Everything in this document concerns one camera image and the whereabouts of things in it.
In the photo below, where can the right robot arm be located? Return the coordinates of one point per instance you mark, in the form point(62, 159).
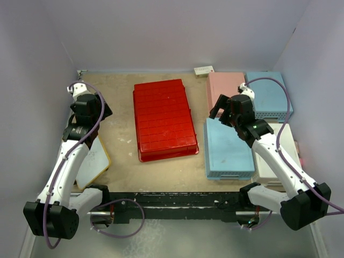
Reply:
point(304, 200)

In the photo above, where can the pink perforated basket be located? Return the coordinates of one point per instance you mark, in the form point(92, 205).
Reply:
point(221, 83)

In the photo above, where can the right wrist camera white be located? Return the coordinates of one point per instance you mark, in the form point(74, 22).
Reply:
point(243, 89)

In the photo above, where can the red plastic tray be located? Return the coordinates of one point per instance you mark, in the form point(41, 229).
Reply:
point(163, 121)

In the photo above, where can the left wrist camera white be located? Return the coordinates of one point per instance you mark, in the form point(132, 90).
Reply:
point(78, 89)

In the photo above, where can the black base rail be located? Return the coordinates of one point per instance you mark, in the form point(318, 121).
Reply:
point(225, 206)

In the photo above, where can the small white red box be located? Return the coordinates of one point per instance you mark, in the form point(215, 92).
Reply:
point(204, 71)

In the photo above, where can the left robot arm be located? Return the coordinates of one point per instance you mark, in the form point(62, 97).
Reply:
point(55, 213)

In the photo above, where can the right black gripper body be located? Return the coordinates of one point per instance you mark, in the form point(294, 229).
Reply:
point(227, 117)

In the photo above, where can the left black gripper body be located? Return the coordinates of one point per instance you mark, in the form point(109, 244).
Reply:
point(99, 106)

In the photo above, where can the yellow-rimmed whiteboard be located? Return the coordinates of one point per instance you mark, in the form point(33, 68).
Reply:
point(95, 163)

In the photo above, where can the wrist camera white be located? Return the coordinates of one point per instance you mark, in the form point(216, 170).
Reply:
point(243, 89)
point(78, 89)

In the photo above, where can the white perforated basket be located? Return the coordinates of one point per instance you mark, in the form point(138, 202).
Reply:
point(263, 174)

